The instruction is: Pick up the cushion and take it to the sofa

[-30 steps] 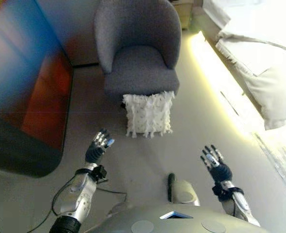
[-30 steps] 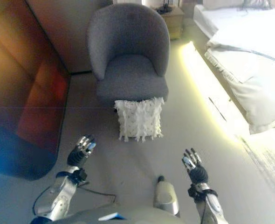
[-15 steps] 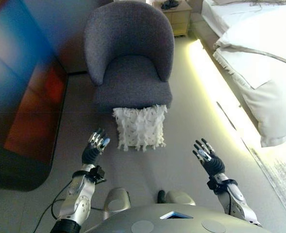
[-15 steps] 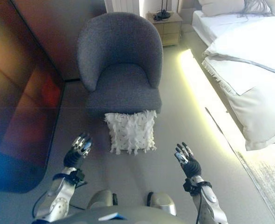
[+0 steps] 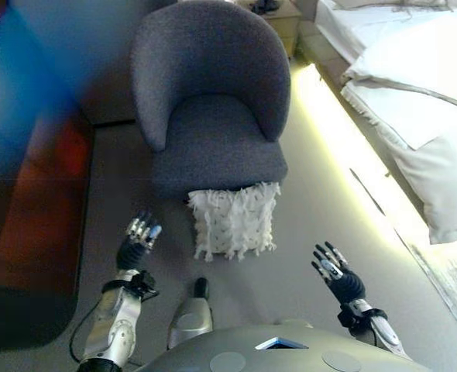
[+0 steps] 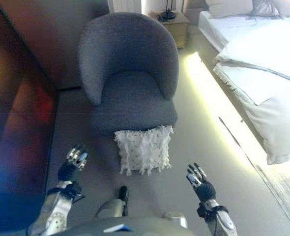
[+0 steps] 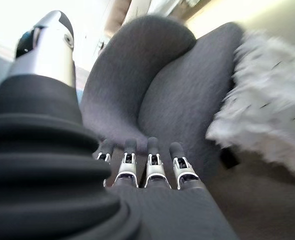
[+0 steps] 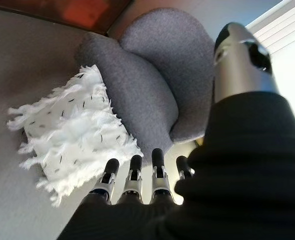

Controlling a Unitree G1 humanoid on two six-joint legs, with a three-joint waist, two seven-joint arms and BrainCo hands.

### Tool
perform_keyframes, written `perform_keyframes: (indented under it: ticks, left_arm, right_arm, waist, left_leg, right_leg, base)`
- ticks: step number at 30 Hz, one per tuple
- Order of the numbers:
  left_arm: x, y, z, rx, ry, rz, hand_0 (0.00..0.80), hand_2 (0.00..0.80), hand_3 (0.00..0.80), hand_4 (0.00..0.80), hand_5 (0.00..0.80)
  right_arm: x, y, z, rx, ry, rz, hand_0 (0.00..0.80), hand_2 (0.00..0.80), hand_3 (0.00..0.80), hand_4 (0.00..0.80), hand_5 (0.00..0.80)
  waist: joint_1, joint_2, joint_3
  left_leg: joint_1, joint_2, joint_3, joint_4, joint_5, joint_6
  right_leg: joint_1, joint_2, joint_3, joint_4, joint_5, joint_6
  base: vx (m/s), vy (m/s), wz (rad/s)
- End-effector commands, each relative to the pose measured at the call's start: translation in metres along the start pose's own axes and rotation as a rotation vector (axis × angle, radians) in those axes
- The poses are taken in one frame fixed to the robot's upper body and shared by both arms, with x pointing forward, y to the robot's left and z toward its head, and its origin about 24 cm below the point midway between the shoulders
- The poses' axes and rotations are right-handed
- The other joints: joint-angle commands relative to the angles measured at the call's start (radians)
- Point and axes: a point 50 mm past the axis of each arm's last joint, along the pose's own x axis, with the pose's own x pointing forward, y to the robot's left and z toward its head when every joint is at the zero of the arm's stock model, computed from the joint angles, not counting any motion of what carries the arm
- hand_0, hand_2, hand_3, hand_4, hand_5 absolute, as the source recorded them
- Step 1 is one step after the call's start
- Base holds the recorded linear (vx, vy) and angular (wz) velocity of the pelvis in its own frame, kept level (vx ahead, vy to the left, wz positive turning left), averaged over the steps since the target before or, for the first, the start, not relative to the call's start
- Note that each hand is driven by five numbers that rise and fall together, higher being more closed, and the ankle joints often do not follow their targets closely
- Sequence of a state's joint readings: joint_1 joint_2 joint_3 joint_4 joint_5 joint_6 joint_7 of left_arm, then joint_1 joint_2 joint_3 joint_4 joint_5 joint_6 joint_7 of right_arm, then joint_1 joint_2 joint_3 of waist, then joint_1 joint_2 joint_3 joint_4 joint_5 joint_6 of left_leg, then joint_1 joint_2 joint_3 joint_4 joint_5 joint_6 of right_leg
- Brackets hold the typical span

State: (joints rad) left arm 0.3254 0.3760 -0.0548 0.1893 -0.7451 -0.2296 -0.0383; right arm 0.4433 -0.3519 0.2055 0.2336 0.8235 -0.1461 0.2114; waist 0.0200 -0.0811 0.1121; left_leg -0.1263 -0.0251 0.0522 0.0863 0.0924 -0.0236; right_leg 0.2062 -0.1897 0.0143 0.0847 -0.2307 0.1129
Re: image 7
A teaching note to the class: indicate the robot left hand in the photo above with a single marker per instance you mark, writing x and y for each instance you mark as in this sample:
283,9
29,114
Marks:
50,175

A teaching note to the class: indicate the white fringed cushion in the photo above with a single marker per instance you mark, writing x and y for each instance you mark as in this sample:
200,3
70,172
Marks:
267,100

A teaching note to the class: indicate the grey fabric armchair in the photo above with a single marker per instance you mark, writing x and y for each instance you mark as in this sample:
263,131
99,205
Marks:
142,75

